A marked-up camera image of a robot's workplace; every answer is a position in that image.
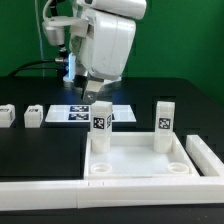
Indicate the white square table top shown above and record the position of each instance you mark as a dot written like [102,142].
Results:
[132,155]

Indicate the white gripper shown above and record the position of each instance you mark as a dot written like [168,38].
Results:
[103,51]

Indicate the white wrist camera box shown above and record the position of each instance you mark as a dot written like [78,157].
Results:
[54,28]

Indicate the white L-shaped obstacle fence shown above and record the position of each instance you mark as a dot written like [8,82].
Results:
[208,188]

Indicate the white marker base plate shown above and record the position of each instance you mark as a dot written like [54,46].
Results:
[81,113]

